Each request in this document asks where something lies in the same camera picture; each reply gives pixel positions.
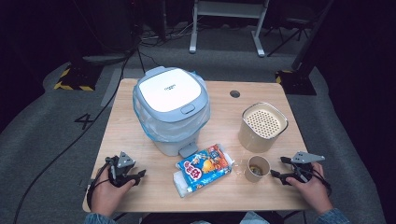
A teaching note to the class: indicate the dark wet scrap clump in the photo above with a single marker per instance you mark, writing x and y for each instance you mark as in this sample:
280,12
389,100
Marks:
257,170

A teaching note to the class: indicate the person's left hand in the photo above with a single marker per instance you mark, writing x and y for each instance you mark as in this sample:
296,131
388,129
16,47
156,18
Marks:
106,196

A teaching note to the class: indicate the white desk frame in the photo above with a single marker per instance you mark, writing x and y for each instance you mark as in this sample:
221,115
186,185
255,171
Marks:
229,9

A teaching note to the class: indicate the person's right hand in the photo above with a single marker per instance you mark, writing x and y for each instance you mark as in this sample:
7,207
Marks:
313,193

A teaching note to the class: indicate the white and blue pedal bin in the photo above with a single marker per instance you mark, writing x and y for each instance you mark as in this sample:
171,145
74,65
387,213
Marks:
169,90

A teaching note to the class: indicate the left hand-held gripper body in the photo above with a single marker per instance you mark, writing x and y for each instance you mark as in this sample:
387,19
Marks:
123,161

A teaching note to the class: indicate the black tripod stand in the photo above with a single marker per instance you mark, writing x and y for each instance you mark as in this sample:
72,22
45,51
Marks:
294,31

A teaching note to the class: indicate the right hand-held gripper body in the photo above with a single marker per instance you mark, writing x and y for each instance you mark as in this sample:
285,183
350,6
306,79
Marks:
303,158

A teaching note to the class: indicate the beige canister with strainer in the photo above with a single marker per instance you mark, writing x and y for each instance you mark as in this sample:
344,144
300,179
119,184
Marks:
252,140

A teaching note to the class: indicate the dark slanted metal stand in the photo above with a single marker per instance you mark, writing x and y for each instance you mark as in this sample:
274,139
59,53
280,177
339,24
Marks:
311,35

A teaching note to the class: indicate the beige paper cup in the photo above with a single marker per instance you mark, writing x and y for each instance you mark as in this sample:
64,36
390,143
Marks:
250,176

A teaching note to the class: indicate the yellow black striped base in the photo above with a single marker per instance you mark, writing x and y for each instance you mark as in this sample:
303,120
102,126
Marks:
297,84
77,79

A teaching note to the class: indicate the blue snack packet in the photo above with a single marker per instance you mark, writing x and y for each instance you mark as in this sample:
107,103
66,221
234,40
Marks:
202,169

